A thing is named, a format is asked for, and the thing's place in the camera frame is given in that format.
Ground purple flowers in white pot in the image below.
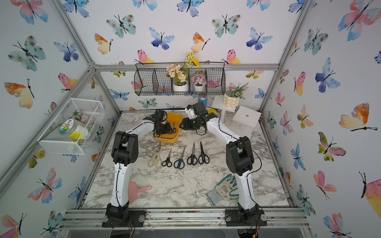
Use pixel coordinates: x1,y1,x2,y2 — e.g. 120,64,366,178
191,73,207,92

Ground small black handled scissors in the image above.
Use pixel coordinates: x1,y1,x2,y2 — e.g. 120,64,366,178
161,149,173,168

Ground round green labelled tin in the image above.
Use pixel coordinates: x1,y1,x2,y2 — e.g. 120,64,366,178
59,119,90,141

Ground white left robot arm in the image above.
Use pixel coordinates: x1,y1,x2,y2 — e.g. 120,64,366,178
108,109,172,209

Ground all black scissors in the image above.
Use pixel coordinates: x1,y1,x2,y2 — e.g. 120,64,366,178
198,142,210,165

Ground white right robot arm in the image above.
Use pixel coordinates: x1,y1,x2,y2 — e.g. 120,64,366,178
180,102,260,212

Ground beige handled kitchen scissors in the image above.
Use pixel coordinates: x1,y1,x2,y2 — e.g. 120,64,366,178
148,142,162,168

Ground black handled steel scissors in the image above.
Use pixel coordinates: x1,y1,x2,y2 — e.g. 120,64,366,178
187,143,197,166

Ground aluminium front rail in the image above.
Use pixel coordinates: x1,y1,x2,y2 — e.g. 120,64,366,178
60,207,310,230

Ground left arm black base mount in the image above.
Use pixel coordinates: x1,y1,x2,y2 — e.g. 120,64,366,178
102,203,146,228

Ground cream flowers in white pot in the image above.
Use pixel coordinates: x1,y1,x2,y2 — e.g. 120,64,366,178
166,63,189,93

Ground blue handled scissors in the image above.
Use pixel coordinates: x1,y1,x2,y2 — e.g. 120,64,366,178
174,147,186,170

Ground yellow plastic storage box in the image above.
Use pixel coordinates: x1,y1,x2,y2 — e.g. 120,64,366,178
156,113,183,144

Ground pink plastic scoop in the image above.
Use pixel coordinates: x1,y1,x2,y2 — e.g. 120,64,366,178
128,182,152,204

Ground black wire wall basket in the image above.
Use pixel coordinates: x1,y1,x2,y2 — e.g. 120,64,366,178
132,61,226,96

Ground green white work glove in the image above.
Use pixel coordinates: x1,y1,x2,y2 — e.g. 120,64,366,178
206,174,239,206

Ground clear acrylic wall box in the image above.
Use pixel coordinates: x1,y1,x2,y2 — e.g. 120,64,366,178
37,98,105,155

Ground yellow artificial flower stem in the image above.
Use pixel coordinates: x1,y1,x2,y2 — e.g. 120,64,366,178
184,52,200,68

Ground white tiered display stand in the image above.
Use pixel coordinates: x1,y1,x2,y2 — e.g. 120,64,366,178
211,96,262,137

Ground succulent in cream bubble pot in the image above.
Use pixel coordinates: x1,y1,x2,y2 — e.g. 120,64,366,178
223,83,249,108

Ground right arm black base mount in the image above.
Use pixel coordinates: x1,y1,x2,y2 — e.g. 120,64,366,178
225,204,267,227

